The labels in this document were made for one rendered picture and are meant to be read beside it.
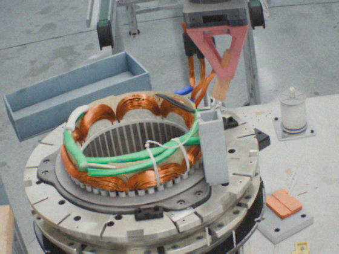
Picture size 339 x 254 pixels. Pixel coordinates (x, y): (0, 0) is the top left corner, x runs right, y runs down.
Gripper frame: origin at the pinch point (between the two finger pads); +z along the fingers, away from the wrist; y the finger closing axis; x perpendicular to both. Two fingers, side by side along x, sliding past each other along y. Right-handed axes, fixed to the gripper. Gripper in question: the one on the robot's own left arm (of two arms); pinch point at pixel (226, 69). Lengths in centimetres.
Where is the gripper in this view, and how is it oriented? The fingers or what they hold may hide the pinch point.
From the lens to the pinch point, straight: 83.6
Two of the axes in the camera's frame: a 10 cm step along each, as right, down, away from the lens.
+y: 0.7, -4.6, 8.8
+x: -9.9, 1.0, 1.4
